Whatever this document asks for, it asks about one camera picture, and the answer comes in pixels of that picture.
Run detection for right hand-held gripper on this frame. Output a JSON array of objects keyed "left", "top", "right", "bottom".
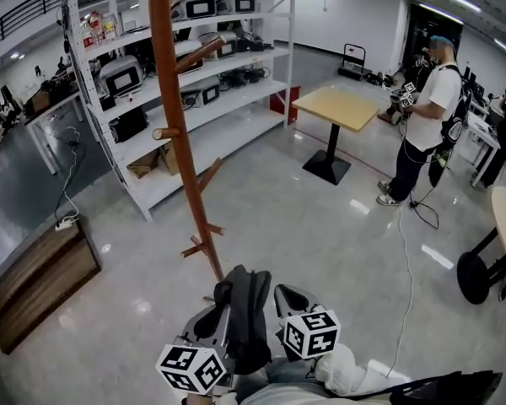
[{"left": 274, "top": 283, "right": 342, "bottom": 362}]

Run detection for black power cable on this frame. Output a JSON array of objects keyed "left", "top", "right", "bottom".
[{"left": 46, "top": 124, "right": 88, "bottom": 224}]

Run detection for black balcony railing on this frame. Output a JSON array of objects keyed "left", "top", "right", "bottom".
[{"left": 0, "top": 0, "right": 89, "bottom": 54}]

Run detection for person's right forearm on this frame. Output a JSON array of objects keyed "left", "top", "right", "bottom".
[{"left": 314, "top": 343, "right": 410, "bottom": 398}]

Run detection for black fabric bag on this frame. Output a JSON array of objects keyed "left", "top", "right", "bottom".
[{"left": 387, "top": 370, "right": 503, "bottom": 405}]

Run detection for pile of black camera gear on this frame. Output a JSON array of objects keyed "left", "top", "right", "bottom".
[
  {"left": 218, "top": 66, "right": 272, "bottom": 88},
  {"left": 235, "top": 31, "right": 276, "bottom": 54}
]

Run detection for square wooden table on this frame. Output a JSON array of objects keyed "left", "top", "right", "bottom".
[{"left": 291, "top": 87, "right": 380, "bottom": 186}]

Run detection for brown wooden coat rack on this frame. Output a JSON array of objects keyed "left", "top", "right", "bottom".
[{"left": 145, "top": 0, "right": 229, "bottom": 304}]

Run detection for clear plastic bottle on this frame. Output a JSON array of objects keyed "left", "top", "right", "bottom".
[{"left": 90, "top": 11, "right": 105, "bottom": 46}]

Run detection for group of grey screen appliances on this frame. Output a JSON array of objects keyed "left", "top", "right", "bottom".
[{"left": 96, "top": 0, "right": 258, "bottom": 109}]

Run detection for wooden step platform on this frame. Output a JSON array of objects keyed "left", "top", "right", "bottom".
[{"left": 0, "top": 217, "right": 102, "bottom": 356}]

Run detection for white floor cable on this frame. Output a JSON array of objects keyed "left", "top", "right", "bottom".
[{"left": 385, "top": 202, "right": 416, "bottom": 379}]

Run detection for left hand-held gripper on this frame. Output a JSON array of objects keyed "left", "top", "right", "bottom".
[{"left": 155, "top": 305, "right": 238, "bottom": 395}]

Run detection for person's left forearm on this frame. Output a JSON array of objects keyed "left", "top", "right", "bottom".
[{"left": 184, "top": 391, "right": 240, "bottom": 405}]

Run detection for white power strip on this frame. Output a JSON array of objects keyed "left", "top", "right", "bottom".
[{"left": 54, "top": 215, "right": 81, "bottom": 232}]

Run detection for yellow-label plastic jar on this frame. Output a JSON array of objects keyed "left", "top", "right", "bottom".
[{"left": 103, "top": 13, "right": 119, "bottom": 44}]

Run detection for cardboard box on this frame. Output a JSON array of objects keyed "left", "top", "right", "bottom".
[
  {"left": 159, "top": 141, "right": 183, "bottom": 176},
  {"left": 127, "top": 149, "right": 161, "bottom": 180}
]

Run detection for white desk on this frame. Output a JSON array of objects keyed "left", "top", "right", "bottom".
[{"left": 466, "top": 111, "right": 503, "bottom": 189}]

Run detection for black floor cable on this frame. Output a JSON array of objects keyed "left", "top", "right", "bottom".
[{"left": 407, "top": 175, "right": 441, "bottom": 230}]

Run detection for red box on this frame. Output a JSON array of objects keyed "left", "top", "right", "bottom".
[{"left": 269, "top": 85, "right": 301, "bottom": 124}]

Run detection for black box appliance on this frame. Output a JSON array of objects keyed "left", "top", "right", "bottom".
[{"left": 108, "top": 106, "right": 149, "bottom": 143}]

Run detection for black platform trolley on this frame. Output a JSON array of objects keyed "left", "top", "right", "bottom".
[{"left": 338, "top": 43, "right": 374, "bottom": 78}]

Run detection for dark grey backpack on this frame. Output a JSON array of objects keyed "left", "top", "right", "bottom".
[{"left": 213, "top": 264, "right": 274, "bottom": 375}]

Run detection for person's legs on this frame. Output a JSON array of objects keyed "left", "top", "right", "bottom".
[{"left": 261, "top": 355, "right": 321, "bottom": 390}]

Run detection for black-top white-leg table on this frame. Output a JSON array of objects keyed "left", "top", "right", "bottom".
[{"left": 23, "top": 86, "right": 88, "bottom": 176}]

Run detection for white metal shelving unit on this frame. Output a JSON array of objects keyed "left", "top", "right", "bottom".
[{"left": 61, "top": 0, "right": 299, "bottom": 223}]

